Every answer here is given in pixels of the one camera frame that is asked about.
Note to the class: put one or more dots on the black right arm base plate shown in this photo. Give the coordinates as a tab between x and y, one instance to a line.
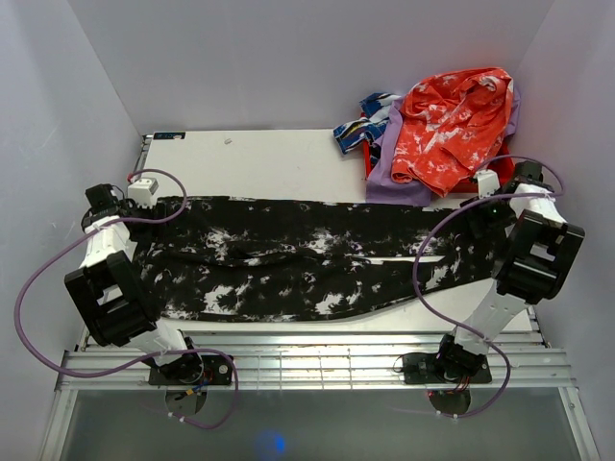
448	382

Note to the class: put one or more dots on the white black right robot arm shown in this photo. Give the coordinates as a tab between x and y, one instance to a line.
530	266

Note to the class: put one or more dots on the lilac purple garment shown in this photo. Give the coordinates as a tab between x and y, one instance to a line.
387	143

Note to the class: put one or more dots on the blue label sticker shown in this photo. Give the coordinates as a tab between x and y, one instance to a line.
169	135

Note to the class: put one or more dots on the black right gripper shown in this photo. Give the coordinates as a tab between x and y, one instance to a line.
474	229

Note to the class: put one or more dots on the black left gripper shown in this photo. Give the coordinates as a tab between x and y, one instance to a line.
154	231

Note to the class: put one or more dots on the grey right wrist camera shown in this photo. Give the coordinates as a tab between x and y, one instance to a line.
487	182

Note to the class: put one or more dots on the blue white patterned garment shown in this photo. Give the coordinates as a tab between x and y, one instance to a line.
370	126

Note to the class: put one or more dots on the orange white tie-dye garment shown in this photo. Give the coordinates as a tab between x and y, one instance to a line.
452	123

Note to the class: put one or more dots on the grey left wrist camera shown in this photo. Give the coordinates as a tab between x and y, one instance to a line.
142	191

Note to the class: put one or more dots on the red plastic bin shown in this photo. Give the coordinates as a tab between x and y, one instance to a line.
504	167

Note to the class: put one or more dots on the black white tie-dye trousers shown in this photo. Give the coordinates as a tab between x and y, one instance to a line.
231	260

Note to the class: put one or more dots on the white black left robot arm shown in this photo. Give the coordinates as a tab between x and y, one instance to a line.
116	305

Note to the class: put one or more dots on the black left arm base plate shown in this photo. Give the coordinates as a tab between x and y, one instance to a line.
221	372

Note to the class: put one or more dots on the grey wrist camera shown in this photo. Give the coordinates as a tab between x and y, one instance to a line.
142	191
487	182

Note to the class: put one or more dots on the aluminium table frame rails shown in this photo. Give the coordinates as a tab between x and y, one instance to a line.
362	353

